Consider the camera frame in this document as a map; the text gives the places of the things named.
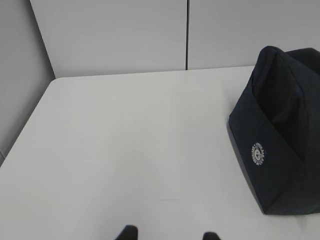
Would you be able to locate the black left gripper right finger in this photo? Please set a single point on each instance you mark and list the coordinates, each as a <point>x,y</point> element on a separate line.
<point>210,236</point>

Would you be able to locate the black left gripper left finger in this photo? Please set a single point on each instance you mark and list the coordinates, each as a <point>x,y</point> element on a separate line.
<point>129,232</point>

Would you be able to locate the navy blue lunch bag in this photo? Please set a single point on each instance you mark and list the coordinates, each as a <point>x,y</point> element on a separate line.
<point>275,126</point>

